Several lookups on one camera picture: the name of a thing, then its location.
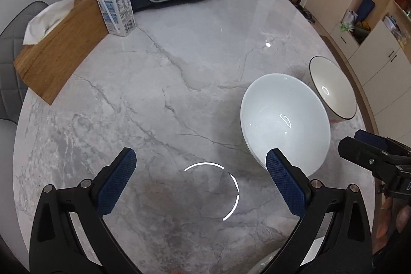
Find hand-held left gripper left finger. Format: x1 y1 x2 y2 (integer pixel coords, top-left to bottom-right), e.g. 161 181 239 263
30 147 142 274

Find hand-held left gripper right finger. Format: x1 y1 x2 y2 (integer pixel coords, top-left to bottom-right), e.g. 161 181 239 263
266 148 376 274

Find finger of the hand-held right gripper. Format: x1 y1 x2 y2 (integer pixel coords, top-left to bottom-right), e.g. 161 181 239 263
354 129 411 153
338 137 387 176

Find large white bowl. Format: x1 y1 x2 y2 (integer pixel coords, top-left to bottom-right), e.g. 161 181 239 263
240 73 331 178

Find floral patterned bowl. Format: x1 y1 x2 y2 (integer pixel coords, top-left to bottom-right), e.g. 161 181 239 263
309 56 358 120

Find person's right hand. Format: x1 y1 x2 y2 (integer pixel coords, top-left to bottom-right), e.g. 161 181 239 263
376 195 411 249

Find white gift bag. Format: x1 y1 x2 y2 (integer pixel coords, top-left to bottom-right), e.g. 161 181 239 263
340 9 358 34

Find blue bag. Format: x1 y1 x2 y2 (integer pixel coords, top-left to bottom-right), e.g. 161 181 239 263
355 0 376 26

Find pair of shoes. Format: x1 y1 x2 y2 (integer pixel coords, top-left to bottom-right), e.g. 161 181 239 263
294 3 317 24

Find wooden tissue box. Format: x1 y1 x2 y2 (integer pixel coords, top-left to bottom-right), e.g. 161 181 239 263
13 0 110 106

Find grey quilted chair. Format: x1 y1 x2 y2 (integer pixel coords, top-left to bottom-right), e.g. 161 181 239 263
0 1 49 125

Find small milk carton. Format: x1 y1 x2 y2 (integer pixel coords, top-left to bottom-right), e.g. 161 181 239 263
94 0 136 37

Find white wall cabinet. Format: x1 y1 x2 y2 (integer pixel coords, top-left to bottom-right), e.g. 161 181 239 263
302 0 411 140

